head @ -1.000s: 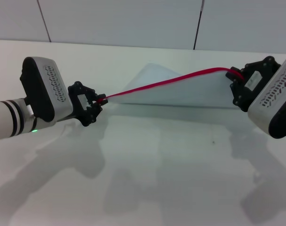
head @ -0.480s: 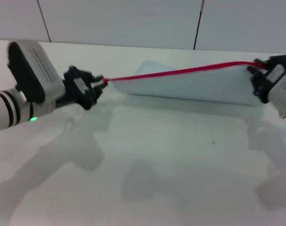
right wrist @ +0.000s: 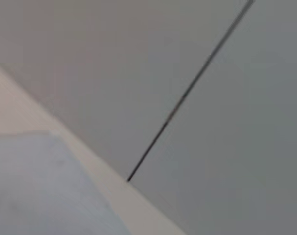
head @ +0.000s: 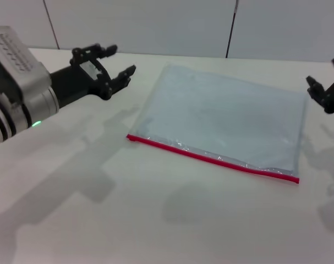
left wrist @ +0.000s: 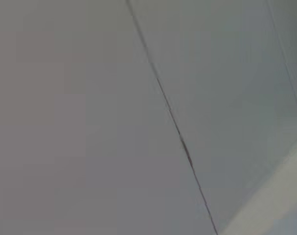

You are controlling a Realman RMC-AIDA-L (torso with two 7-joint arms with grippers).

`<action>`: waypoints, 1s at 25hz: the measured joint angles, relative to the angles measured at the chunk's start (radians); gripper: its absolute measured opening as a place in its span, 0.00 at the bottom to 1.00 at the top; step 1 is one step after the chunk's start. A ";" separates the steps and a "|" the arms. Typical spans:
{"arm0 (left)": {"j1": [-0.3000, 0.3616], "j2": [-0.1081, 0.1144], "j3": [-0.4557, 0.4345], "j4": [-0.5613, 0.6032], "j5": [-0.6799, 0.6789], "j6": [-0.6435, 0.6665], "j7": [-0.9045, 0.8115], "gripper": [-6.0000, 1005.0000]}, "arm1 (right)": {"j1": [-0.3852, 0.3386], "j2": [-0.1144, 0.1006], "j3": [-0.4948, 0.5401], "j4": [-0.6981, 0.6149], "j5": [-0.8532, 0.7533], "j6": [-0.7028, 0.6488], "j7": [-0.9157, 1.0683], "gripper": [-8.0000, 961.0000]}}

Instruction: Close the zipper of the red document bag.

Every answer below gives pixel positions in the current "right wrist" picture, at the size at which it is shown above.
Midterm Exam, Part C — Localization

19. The clear document bag red zip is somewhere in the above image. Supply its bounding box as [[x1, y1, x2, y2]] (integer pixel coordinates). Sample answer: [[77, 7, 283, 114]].
[[0, 131, 132, 235]]

